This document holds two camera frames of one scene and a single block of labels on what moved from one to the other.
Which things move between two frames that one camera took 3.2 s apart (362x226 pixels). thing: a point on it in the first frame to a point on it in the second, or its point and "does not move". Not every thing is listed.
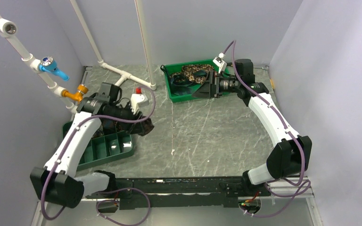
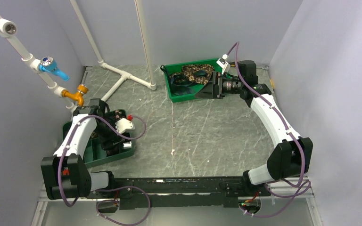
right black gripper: (211, 87) does not move
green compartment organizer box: (104, 149) does not move
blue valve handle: (47, 64) does not move
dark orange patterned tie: (143, 127) to (112, 146)
